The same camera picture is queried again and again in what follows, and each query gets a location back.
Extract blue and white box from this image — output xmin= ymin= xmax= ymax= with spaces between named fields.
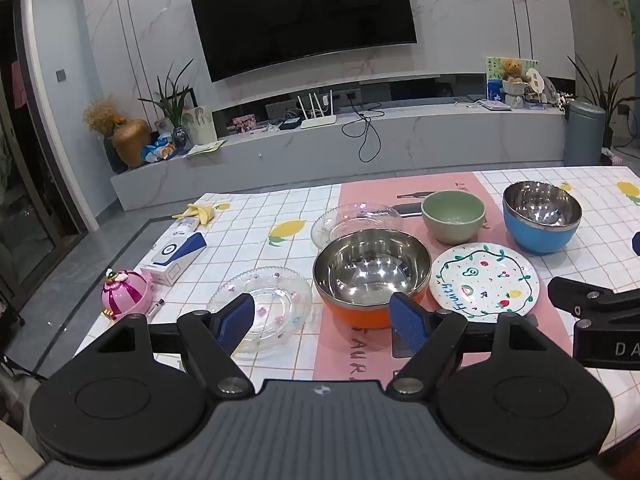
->
xmin=140 ymin=232 xmax=207 ymax=287

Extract blue steel-lined bowl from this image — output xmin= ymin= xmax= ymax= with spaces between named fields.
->
xmin=502 ymin=180 xmax=583 ymax=255

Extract pink toy case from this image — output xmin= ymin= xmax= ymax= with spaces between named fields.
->
xmin=101 ymin=268 xmax=153 ymax=322

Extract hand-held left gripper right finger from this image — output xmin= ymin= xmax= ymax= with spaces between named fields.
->
xmin=387 ymin=291 xmax=576 ymax=401

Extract green bowl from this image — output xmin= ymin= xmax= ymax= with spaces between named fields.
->
xmin=421 ymin=190 xmax=487 ymax=246

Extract grey wrapped pot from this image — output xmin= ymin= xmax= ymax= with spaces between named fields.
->
xmin=501 ymin=80 xmax=527 ymax=109

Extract green picture board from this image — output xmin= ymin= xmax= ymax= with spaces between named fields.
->
xmin=484 ymin=56 xmax=540 ymax=101

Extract potted spiky plant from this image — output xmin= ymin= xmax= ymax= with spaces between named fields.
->
xmin=567 ymin=52 xmax=640 ymax=148

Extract banana peel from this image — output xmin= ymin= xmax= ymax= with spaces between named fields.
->
xmin=171 ymin=203 xmax=217 ymax=226

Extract dried flower bunch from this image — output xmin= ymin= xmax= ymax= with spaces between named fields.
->
xmin=82 ymin=96 xmax=126 ymax=136

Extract snack packets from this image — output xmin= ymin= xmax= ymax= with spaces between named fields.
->
xmin=144 ymin=132 xmax=178 ymax=163

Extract black cable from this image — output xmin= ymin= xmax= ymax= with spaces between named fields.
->
xmin=341 ymin=95 xmax=383 ymax=163

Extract white router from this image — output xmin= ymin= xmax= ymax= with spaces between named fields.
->
xmin=297 ymin=91 xmax=341 ymax=129

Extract grey trash can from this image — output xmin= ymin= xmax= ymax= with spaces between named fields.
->
xmin=565 ymin=100 xmax=607 ymax=167

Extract dark glass door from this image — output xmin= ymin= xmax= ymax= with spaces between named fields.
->
xmin=0 ymin=0 xmax=96 ymax=321

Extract paper envelope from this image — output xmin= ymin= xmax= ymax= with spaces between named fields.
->
xmin=186 ymin=141 xmax=227 ymax=158

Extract dark vase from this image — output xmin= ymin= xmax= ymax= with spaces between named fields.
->
xmin=103 ymin=132 xmax=128 ymax=175

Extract orange steel-lined bowl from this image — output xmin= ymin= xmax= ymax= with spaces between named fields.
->
xmin=313 ymin=229 xmax=432 ymax=330

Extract gold vase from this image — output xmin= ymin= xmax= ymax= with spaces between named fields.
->
xmin=111 ymin=119 xmax=152 ymax=168

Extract checked lemon print tablecloth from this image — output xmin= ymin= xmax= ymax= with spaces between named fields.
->
xmin=72 ymin=165 xmax=640 ymax=461

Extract deep glass plate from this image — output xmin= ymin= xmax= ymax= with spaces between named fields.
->
xmin=311 ymin=202 xmax=406 ymax=250

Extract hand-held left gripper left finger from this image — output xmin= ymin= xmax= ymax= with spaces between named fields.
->
xmin=75 ymin=292 xmax=256 ymax=398

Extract marble television bench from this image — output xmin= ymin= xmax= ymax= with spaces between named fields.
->
xmin=110 ymin=105 xmax=571 ymax=211

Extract black television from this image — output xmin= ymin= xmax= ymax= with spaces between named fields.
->
xmin=188 ymin=0 xmax=418 ymax=83

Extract white printed card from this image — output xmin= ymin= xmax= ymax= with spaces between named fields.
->
xmin=181 ymin=105 xmax=218 ymax=146

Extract white painted plate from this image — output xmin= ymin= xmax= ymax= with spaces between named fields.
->
xmin=429 ymin=242 xmax=541 ymax=322

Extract long-leaf green plant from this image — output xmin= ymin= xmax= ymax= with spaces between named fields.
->
xmin=139 ymin=59 xmax=196 ymax=128

